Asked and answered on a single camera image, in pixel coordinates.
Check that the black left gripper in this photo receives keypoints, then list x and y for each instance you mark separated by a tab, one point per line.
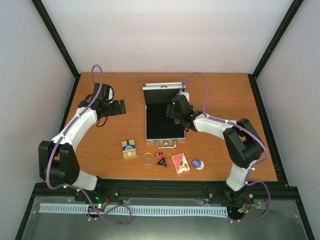
117	109

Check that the red yellow card deck box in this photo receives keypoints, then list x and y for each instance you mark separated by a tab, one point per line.
180	163

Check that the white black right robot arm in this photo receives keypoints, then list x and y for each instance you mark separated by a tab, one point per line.
243	143

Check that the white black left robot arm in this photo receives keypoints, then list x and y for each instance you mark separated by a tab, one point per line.
58	164

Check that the aluminium poker case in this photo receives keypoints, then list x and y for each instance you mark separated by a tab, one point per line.
160	127

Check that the blue gold card deck box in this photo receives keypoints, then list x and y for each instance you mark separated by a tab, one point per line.
128	148

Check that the red dice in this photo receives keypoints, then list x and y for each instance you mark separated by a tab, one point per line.
159	154

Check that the purple round blind button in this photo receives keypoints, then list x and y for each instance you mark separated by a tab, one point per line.
193	161

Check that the red black triangular chip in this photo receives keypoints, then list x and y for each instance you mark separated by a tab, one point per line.
161	162

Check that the white round button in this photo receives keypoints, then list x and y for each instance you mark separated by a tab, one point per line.
201	166

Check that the clear round dealer button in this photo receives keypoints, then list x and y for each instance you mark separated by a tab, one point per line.
148	158

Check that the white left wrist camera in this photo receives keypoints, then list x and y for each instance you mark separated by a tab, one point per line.
111	94

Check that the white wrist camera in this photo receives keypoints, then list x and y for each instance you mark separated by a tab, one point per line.
111	94
186	94

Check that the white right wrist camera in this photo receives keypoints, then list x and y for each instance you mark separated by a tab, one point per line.
186	94

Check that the black aluminium frame rail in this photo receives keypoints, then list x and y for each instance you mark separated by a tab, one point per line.
118	190

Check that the light blue cable duct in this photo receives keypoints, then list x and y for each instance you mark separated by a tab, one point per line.
136	210

